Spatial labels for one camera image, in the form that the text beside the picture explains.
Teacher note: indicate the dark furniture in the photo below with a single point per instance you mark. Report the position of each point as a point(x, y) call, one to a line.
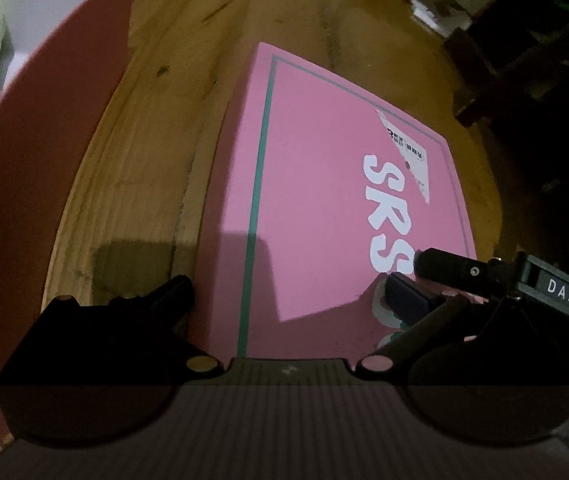
point(514, 60)

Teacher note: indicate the pink box lid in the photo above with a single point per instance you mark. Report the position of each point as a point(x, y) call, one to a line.
point(318, 191)

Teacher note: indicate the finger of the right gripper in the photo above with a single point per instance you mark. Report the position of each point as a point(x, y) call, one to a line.
point(493, 277)

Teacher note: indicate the white paper on floor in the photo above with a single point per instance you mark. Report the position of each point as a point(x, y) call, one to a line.
point(443, 19)

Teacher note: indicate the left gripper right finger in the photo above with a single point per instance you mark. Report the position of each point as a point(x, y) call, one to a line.
point(419, 301)

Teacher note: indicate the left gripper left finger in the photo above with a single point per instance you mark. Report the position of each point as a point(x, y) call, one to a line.
point(173, 302)

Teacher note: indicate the pink shoe box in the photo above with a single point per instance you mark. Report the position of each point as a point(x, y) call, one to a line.
point(65, 59)

